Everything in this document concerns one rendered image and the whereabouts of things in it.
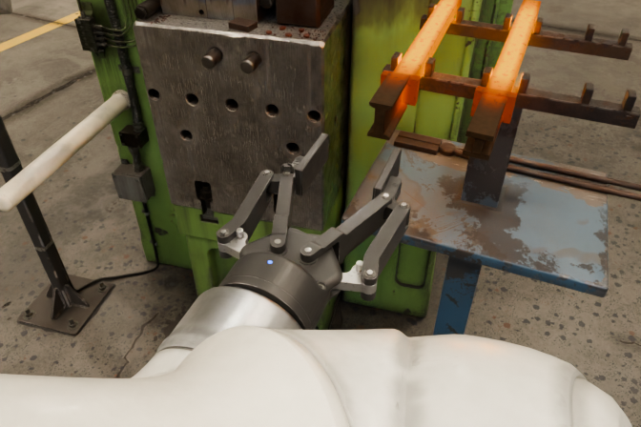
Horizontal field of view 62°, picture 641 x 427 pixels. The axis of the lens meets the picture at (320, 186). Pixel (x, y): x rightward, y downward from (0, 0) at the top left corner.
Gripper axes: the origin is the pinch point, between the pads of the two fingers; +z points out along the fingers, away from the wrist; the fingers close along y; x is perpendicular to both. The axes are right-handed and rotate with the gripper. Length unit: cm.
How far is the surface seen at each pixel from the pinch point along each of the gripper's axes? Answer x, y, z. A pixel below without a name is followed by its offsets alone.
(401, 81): 2.2, 0.7, 15.7
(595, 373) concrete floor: -98, 51, 65
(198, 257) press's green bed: -69, -53, 40
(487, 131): 1.5, 11.6, 9.4
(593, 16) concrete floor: -98, 54, 358
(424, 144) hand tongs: -25, 0, 46
